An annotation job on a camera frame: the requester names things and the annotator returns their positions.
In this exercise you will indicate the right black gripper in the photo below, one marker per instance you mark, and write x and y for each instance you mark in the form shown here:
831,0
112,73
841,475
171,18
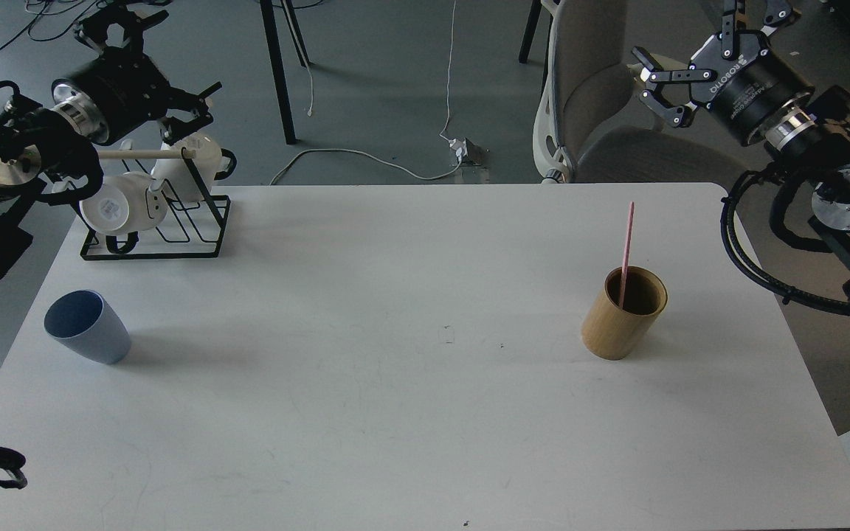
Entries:
750,85

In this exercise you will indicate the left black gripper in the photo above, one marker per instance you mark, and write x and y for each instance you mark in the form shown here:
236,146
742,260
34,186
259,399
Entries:
122,88

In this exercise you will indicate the pink chopstick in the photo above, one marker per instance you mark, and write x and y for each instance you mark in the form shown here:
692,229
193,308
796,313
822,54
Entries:
626,251

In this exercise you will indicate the blue plastic cup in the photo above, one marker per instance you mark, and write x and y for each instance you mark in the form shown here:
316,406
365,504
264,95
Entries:
84,322

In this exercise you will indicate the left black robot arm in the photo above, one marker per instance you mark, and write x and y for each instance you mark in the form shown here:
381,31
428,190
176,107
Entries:
49,154

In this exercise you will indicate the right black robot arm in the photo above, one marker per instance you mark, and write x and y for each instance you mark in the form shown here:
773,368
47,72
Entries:
810,149

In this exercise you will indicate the white mug rear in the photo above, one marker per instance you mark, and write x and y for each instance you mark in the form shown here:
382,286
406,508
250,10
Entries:
212,161

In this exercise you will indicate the white mug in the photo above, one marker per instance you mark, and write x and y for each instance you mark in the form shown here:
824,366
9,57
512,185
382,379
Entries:
212,161
124,206

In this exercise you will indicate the white mug front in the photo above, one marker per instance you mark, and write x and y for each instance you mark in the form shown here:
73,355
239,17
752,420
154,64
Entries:
124,206

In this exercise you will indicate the grey office chair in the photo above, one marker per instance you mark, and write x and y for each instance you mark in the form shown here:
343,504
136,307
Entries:
586,84

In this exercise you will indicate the black table leg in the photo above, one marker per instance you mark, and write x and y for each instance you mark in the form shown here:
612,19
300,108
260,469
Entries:
278,71

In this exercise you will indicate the bamboo cylinder holder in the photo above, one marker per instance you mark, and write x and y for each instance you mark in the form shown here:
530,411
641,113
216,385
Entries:
623,311

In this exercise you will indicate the black wire mug rack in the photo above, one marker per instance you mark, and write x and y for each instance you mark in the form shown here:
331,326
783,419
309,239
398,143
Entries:
190,230

